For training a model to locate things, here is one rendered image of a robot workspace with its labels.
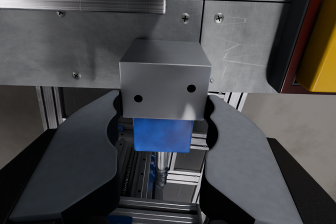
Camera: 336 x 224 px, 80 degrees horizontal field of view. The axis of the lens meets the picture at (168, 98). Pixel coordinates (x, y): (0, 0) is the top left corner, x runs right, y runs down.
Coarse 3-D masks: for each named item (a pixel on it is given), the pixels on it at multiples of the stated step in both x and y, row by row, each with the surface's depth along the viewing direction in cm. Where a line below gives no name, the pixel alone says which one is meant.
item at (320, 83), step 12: (324, 0) 12; (324, 12) 12; (324, 24) 12; (312, 36) 13; (324, 36) 12; (312, 48) 13; (324, 48) 12; (312, 60) 13; (324, 60) 12; (300, 72) 14; (312, 72) 13; (324, 72) 13; (300, 84) 14; (312, 84) 13; (324, 84) 13
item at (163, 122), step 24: (144, 48) 13; (168, 48) 13; (192, 48) 14; (120, 72) 11; (144, 72) 11; (168, 72) 11; (192, 72) 11; (144, 96) 12; (168, 96) 12; (192, 96) 12; (144, 120) 14; (168, 120) 14; (192, 120) 14; (144, 144) 15; (168, 144) 15
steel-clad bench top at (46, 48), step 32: (192, 0) 14; (224, 0) 14; (288, 0) 14; (0, 32) 15; (32, 32) 15; (64, 32) 15; (96, 32) 15; (128, 32) 15; (160, 32) 15; (192, 32) 15; (224, 32) 15; (256, 32) 15; (0, 64) 16; (32, 64) 16; (64, 64) 16; (96, 64) 16; (224, 64) 16; (256, 64) 16
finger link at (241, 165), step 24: (216, 96) 12; (216, 120) 10; (240, 120) 10; (216, 144) 8; (240, 144) 8; (264, 144) 8; (216, 168) 7; (240, 168) 7; (264, 168) 7; (216, 192) 6; (240, 192) 6; (264, 192) 6; (288, 192) 6; (216, 216) 7; (240, 216) 6; (264, 216) 6; (288, 216) 6
